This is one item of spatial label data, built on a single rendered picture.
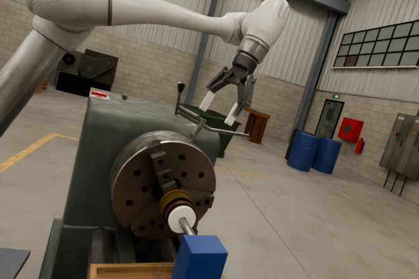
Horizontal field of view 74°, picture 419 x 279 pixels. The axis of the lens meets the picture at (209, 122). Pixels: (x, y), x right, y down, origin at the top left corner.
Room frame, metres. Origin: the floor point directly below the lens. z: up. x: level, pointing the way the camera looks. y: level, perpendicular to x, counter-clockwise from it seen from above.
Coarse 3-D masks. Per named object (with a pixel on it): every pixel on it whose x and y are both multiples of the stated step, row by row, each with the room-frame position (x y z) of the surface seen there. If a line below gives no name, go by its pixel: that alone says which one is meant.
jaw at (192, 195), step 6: (180, 186) 0.81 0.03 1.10; (192, 192) 0.79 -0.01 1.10; (198, 192) 0.80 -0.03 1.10; (204, 192) 0.82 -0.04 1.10; (210, 192) 0.83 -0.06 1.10; (192, 198) 0.75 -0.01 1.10; (198, 198) 0.76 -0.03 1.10; (204, 198) 0.79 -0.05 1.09; (210, 198) 0.80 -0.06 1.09; (198, 204) 0.77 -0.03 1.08; (204, 204) 0.80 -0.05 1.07; (210, 204) 0.80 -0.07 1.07
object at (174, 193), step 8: (168, 192) 0.70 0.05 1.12; (176, 192) 0.70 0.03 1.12; (184, 192) 0.71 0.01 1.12; (160, 200) 0.69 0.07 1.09; (168, 200) 0.67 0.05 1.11; (176, 200) 0.68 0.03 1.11; (184, 200) 0.68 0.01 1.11; (160, 208) 0.68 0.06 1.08; (168, 208) 0.65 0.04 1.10; (192, 208) 0.67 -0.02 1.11; (160, 216) 0.69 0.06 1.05; (168, 216) 0.64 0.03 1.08; (168, 224) 0.64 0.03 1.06
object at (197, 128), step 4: (200, 120) 0.85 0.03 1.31; (204, 120) 0.85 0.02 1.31; (200, 124) 0.84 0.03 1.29; (204, 124) 0.85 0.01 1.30; (196, 128) 0.84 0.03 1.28; (200, 128) 0.84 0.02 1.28; (192, 132) 0.84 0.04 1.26; (196, 132) 0.84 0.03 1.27; (192, 136) 0.84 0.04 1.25; (196, 136) 0.84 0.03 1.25; (188, 140) 0.84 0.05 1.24; (192, 140) 0.84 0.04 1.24
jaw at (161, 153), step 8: (152, 144) 0.77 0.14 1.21; (160, 144) 0.76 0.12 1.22; (152, 152) 0.76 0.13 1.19; (160, 152) 0.74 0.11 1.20; (152, 160) 0.73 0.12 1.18; (160, 160) 0.73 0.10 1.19; (160, 168) 0.73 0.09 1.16; (168, 168) 0.74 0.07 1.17; (160, 176) 0.71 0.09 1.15; (168, 176) 0.73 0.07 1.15; (160, 184) 0.71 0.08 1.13; (168, 184) 0.71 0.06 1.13
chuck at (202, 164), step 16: (144, 144) 0.77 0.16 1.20; (176, 144) 0.78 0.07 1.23; (192, 144) 0.81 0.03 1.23; (128, 160) 0.73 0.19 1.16; (144, 160) 0.75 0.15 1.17; (176, 160) 0.79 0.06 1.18; (192, 160) 0.81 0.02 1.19; (208, 160) 0.83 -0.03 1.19; (112, 176) 0.77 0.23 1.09; (128, 176) 0.74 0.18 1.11; (144, 176) 0.75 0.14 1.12; (176, 176) 0.79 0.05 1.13; (192, 176) 0.81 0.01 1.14; (208, 176) 0.84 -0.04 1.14; (112, 192) 0.72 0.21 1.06; (128, 192) 0.74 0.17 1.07; (144, 192) 0.76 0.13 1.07; (160, 192) 0.87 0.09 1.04; (128, 208) 0.74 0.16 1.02; (144, 208) 0.76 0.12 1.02; (208, 208) 0.85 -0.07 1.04; (128, 224) 0.75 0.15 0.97; (160, 224) 0.79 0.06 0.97
